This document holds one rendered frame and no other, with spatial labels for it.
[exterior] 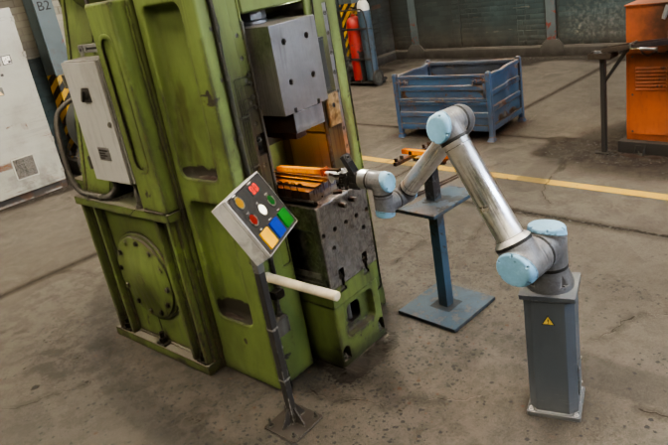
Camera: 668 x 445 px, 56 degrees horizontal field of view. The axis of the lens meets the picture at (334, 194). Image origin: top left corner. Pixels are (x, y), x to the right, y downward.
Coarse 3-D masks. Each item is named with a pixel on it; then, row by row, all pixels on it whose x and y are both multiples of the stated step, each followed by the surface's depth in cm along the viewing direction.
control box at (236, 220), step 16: (256, 176) 267; (240, 192) 251; (256, 192) 260; (272, 192) 270; (224, 208) 241; (240, 208) 244; (256, 208) 254; (272, 208) 263; (224, 224) 244; (240, 224) 242; (256, 224) 247; (240, 240) 244; (256, 240) 243; (256, 256) 245
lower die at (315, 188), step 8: (280, 176) 324; (312, 176) 315; (320, 176) 315; (280, 184) 317; (296, 184) 311; (304, 184) 309; (312, 184) 307; (320, 184) 305; (328, 184) 310; (280, 192) 313; (288, 192) 309; (296, 192) 305; (304, 192) 301; (312, 192) 302; (320, 192) 306; (328, 192) 310; (312, 200) 302
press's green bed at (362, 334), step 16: (368, 272) 333; (336, 288) 314; (352, 288) 324; (368, 288) 335; (304, 304) 330; (320, 304) 320; (336, 304) 315; (352, 304) 342; (368, 304) 343; (320, 320) 326; (336, 320) 318; (352, 320) 336; (368, 320) 340; (320, 336) 331; (336, 336) 323; (352, 336) 329; (368, 336) 339; (320, 352) 336; (336, 352) 327; (352, 352) 330
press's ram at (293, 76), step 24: (264, 24) 282; (288, 24) 278; (312, 24) 290; (264, 48) 275; (288, 48) 280; (312, 48) 291; (264, 72) 281; (288, 72) 281; (312, 72) 293; (264, 96) 287; (288, 96) 283; (312, 96) 295
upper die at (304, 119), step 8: (320, 104) 299; (296, 112) 288; (304, 112) 292; (312, 112) 296; (320, 112) 300; (264, 120) 300; (272, 120) 297; (280, 120) 293; (288, 120) 290; (296, 120) 288; (304, 120) 292; (312, 120) 296; (320, 120) 300; (272, 128) 299; (280, 128) 295; (288, 128) 292; (296, 128) 289; (304, 128) 293
